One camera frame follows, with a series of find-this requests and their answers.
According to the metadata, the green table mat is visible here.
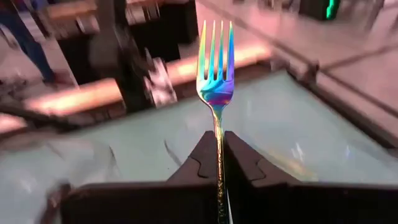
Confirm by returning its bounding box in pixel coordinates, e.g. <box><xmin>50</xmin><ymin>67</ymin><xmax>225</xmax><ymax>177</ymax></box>
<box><xmin>0</xmin><ymin>70</ymin><xmax>398</xmax><ymax>187</ymax></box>

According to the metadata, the iridescent rainbow fork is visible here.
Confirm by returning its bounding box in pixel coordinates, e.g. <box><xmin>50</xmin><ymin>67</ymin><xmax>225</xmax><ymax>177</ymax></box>
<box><xmin>196</xmin><ymin>20</ymin><xmax>236</xmax><ymax>224</ymax></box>

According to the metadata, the clear plastic bin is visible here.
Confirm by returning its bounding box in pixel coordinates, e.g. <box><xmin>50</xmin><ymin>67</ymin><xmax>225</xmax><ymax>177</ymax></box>
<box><xmin>0</xmin><ymin>132</ymin><xmax>398</xmax><ymax>224</ymax></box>

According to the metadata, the black device with green light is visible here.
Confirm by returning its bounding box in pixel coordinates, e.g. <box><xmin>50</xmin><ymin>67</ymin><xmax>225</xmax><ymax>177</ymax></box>
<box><xmin>298</xmin><ymin>0</ymin><xmax>343</xmax><ymax>21</ymax></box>

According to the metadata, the person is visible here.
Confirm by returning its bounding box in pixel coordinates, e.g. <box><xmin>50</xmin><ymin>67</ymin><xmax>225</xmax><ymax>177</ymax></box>
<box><xmin>0</xmin><ymin>0</ymin><xmax>58</xmax><ymax>86</ymax></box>

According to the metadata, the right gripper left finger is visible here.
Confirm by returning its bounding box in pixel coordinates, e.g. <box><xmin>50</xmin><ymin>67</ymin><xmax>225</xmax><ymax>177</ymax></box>
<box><xmin>60</xmin><ymin>130</ymin><xmax>218</xmax><ymax>224</ymax></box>

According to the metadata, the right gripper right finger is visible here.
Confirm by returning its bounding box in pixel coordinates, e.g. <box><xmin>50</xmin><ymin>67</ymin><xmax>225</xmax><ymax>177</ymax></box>
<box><xmin>224</xmin><ymin>130</ymin><xmax>398</xmax><ymax>224</ymax></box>

